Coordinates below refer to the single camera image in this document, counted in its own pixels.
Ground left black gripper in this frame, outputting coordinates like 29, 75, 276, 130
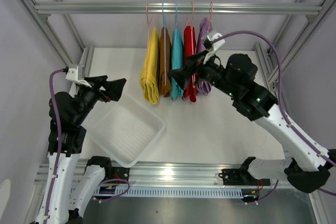
72, 75, 126, 124

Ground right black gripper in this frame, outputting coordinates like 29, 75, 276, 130
167, 49, 238, 99

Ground yellow trousers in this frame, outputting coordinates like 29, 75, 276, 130
140, 27, 160, 104

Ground pink hanger of yellow trousers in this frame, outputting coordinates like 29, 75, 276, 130
144, 2, 152, 83

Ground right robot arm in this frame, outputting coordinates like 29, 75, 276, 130
171, 51, 335, 193

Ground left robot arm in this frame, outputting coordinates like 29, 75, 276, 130
34, 76, 127, 223

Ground teal trousers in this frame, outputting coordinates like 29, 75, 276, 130
171, 28, 184, 101

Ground brown trousers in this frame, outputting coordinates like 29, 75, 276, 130
158, 27, 172, 98

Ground red trousers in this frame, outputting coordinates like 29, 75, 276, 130
182, 25, 197, 103

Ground lilac trousers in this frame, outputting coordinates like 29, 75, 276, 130
196, 18, 212, 95

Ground pink hanger of red trousers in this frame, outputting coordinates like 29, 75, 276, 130
186, 1, 197, 88

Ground blue hanger of teal trousers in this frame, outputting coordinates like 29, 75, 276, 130
174, 2, 178, 29

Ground blue hanger of brown trousers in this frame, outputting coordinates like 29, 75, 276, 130
162, 2, 167, 85

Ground pink hanger of lilac trousers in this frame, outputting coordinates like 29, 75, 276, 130
201, 1, 215, 88

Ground white plastic basket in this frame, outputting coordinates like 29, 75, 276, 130
82, 93, 166, 168

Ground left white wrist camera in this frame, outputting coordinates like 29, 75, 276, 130
66, 65, 92, 88

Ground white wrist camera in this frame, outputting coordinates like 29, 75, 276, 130
66, 65, 92, 88
202, 30, 225, 65

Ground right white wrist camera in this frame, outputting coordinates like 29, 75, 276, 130
202, 30, 225, 65

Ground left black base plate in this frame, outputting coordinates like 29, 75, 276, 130
93, 167, 131, 201

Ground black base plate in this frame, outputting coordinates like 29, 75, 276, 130
218, 168, 271, 187
93, 167, 131, 201

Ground aluminium frame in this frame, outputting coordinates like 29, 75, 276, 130
0, 0, 336, 224

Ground aluminium hanging rail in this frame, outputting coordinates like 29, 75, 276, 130
34, 2, 323, 15

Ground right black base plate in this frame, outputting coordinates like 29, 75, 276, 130
218, 168, 271, 187

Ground slotted cable duct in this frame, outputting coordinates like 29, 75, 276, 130
92, 186, 243, 199

